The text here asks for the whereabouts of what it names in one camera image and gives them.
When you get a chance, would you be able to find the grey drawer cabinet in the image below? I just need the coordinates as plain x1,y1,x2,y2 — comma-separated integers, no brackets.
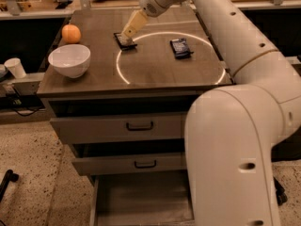
36,7,233,226

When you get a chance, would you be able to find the black rxbar chocolate packet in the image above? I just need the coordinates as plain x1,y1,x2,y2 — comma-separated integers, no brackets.
114,33,137,51

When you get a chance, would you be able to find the middle grey drawer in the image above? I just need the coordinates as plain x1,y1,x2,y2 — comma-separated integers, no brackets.
72,153,186,176

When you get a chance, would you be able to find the top grey drawer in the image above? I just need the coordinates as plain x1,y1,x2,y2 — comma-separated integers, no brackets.
50,113,185,144

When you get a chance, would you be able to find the black power strip with cable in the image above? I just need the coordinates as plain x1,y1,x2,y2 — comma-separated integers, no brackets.
3,84,44,117

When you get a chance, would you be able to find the black chair caster left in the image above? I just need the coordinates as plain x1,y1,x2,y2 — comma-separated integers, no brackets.
0,169,19,201

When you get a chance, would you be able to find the white paper cup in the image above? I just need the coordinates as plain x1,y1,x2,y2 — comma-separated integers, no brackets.
4,57,26,79

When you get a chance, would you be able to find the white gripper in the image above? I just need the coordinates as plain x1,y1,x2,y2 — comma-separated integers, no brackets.
120,0,185,45

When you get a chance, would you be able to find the orange fruit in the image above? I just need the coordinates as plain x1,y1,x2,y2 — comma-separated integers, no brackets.
61,24,81,44

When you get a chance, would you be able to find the grey drawer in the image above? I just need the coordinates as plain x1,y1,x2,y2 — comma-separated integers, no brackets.
50,113,185,144
72,153,186,176
89,170,194,226

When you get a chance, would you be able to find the blue snack packet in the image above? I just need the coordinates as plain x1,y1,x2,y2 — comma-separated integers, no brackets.
169,38,193,59

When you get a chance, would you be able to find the bottom grey drawer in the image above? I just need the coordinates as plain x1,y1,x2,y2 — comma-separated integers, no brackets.
89,170,194,226

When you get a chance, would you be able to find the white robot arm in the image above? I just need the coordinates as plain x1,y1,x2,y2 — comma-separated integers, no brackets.
123,0,301,226

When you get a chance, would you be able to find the white bowl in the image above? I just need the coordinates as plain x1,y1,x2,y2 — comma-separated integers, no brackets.
48,44,91,78

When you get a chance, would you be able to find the black office chair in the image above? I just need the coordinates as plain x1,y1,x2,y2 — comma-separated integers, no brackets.
271,135,301,205

